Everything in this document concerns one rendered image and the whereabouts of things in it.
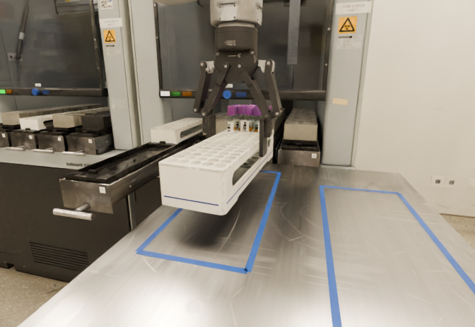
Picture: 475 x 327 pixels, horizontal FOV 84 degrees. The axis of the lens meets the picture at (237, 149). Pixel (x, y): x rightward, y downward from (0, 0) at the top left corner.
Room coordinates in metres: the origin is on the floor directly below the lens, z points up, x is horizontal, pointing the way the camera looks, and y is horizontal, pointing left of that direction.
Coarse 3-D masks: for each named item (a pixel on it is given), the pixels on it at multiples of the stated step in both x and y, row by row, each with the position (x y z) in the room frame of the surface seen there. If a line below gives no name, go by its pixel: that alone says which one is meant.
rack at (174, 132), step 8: (184, 120) 1.12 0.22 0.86; (192, 120) 1.11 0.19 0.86; (200, 120) 1.11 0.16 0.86; (152, 128) 0.92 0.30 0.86; (160, 128) 0.93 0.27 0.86; (168, 128) 0.92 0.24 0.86; (176, 128) 0.93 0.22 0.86; (184, 128) 0.95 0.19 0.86; (192, 128) 1.14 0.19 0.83; (200, 128) 1.14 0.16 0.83; (152, 136) 0.91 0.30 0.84; (160, 136) 0.90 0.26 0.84; (168, 136) 0.89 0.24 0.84; (176, 136) 0.89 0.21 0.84; (184, 136) 0.95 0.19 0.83
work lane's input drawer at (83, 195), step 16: (144, 144) 0.88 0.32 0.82; (160, 144) 0.88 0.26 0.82; (176, 144) 0.88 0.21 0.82; (112, 160) 0.72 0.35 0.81; (128, 160) 0.73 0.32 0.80; (144, 160) 0.69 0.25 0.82; (160, 160) 0.75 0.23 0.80; (80, 176) 0.57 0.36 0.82; (96, 176) 0.57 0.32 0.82; (112, 176) 0.57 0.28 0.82; (128, 176) 0.60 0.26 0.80; (144, 176) 0.66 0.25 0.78; (64, 192) 0.57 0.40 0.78; (80, 192) 0.56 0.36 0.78; (96, 192) 0.55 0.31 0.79; (112, 192) 0.55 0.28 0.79; (128, 192) 0.60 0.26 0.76; (80, 208) 0.53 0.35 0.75; (96, 208) 0.55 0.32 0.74
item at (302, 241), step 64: (256, 192) 0.47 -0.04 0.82; (320, 192) 0.47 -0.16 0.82; (384, 192) 0.47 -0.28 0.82; (128, 256) 0.28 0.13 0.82; (192, 256) 0.28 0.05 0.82; (256, 256) 0.28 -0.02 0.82; (320, 256) 0.28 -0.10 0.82; (384, 256) 0.28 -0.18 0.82; (448, 256) 0.28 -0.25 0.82; (64, 320) 0.19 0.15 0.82; (128, 320) 0.19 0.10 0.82; (192, 320) 0.19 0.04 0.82; (256, 320) 0.19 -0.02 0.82; (320, 320) 0.19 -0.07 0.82; (384, 320) 0.19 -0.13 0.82; (448, 320) 0.19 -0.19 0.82
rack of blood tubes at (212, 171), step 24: (216, 144) 0.45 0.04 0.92; (240, 144) 0.45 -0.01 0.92; (168, 168) 0.34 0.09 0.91; (192, 168) 0.33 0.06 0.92; (216, 168) 0.32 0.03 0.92; (240, 168) 0.49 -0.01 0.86; (168, 192) 0.34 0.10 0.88; (192, 192) 0.33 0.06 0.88; (216, 192) 0.32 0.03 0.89; (240, 192) 0.37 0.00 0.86
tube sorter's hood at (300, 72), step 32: (288, 0) 0.92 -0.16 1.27; (320, 0) 0.90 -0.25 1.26; (160, 32) 1.03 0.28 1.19; (192, 32) 1.00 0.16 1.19; (288, 32) 0.92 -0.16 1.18; (320, 32) 0.89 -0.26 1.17; (160, 64) 1.03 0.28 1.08; (192, 64) 1.00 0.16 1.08; (288, 64) 0.92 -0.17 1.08; (320, 64) 0.89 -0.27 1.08; (160, 96) 1.02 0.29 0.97; (192, 96) 0.99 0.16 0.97; (288, 96) 0.90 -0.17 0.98; (320, 96) 0.88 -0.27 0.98
